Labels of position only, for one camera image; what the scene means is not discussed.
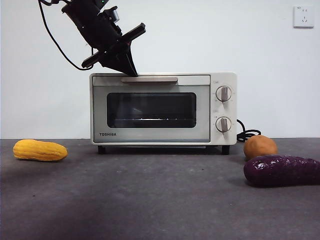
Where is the glass oven door beige handle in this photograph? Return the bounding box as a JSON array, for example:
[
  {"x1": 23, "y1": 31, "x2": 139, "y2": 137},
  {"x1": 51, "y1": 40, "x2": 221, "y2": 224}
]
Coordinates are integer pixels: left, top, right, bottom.
[{"x1": 92, "y1": 75, "x2": 211, "y2": 144}]

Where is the brown potato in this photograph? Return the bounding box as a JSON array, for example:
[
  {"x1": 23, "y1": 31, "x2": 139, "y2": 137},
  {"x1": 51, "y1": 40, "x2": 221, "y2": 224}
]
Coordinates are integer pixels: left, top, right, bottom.
[{"x1": 243, "y1": 134, "x2": 278, "y2": 160}]

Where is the cream oven knob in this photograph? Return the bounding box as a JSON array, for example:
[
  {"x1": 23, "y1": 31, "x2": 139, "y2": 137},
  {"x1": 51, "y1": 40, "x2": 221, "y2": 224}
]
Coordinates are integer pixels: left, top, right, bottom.
[
  {"x1": 215, "y1": 116, "x2": 232, "y2": 133},
  {"x1": 215, "y1": 85, "x2": 232, "y2": 103}
]

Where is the cream Toshiba toaster oven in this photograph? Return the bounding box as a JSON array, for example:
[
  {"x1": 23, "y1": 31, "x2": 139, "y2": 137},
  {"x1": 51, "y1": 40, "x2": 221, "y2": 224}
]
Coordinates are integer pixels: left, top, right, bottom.
[{"x1": 89, "y1": 71, "x2": 237, "y2": 155}]

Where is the purple sweet potato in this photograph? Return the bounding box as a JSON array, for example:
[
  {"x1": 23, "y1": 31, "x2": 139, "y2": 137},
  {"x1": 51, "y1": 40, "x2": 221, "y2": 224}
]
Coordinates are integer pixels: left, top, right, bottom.
[{"x1": 243, "y1": 154, "x2": 320, "y2": 188}]

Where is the yellow corn cob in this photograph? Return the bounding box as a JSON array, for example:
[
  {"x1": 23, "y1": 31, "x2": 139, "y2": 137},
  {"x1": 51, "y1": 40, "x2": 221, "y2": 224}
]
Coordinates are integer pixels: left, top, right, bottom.
[{"x1": 12, "y1": 138, "x2": 68, "y2": 162}]

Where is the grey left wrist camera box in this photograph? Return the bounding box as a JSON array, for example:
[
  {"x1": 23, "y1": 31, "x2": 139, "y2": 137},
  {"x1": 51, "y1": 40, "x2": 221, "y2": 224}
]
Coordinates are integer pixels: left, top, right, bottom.
[{"x1": 107, "y1": 6, "x2": 120, "y2": 25}]

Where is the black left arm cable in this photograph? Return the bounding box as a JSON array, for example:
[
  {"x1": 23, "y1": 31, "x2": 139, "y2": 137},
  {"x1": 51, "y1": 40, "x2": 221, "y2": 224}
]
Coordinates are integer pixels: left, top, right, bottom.
[{"x1": 38, "y1": 0, "x2": 85, "y2": 71}]

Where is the metal wire oven rack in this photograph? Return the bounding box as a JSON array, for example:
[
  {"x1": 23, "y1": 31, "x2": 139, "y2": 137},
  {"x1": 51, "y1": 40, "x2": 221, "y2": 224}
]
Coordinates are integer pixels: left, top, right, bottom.
[{"x1": 110, "y1": 117, "x2": 193, "y2": 123}]

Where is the black oven power cord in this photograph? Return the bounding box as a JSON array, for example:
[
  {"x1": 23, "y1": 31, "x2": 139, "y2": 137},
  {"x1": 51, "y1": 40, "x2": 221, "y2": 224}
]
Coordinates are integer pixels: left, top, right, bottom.
[{"x1": 236, "y1": 118, "x2": 262, "y2": 143}]

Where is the white wall socket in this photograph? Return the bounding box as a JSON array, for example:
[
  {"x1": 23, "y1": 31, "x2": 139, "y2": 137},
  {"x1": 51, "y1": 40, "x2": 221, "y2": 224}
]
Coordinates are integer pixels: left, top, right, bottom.
[{"x1": 292, "y1": 5, "x2": 315, "y2": 29}]

